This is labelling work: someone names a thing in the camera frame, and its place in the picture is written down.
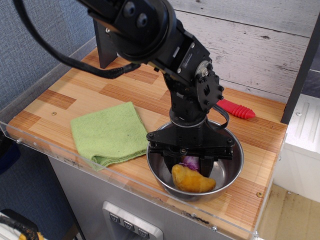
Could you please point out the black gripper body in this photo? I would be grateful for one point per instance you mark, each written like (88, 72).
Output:
(201, 141)

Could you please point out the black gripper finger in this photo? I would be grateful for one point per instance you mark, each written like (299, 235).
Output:
(171, 160)
(206, 165)

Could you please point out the orange plush taco toy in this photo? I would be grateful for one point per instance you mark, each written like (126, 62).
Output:
(186, 176)

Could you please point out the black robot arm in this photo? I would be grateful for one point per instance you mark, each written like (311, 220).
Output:
(148, 32)

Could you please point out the steel bowl pan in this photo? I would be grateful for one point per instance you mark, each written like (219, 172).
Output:
(224, 172)

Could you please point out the green folded cloth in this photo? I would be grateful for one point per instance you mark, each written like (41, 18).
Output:
(110, 136)

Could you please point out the silver control panel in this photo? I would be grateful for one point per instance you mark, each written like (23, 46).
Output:
(125, 225)

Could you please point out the white ribbed side appliance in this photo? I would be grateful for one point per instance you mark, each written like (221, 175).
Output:
(298, 168)

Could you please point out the clear acrylic front guard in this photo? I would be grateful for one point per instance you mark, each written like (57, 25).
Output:
(57, 189)

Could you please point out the yellow object bottom left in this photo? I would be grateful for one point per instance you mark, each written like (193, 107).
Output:
(31, 236)

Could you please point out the red handled metal fork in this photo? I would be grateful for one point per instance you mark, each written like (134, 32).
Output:
(237, 110)

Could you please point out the dark left frame post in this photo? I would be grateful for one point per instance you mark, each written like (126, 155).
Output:
(105, 47)

